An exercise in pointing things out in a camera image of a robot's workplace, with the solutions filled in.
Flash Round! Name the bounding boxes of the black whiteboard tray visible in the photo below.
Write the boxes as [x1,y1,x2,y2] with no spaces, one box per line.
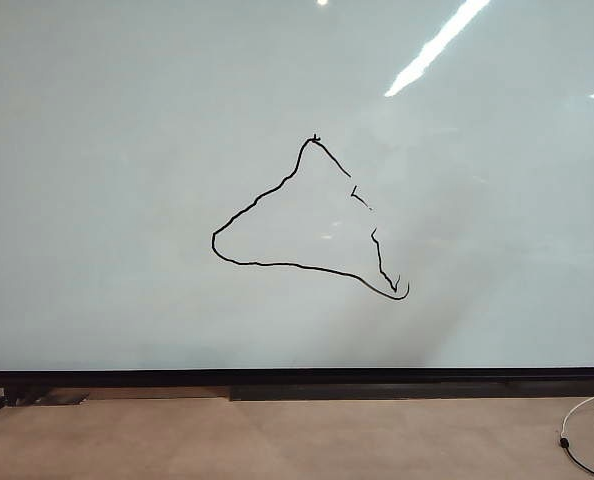
[229,381,594,403]

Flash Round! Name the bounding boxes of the black framed whiteboard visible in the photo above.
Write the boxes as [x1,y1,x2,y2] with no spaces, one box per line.
[0,0,594,480]

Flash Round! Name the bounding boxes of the black stand foot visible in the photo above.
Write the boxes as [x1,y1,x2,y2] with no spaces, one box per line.
[0,385,91,413]

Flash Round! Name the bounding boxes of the white cable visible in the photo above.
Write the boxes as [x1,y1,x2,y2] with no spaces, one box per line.
[558,392,594,435]

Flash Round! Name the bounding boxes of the black cable with connector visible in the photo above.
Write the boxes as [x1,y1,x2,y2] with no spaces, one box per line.
[558,434,594,476]

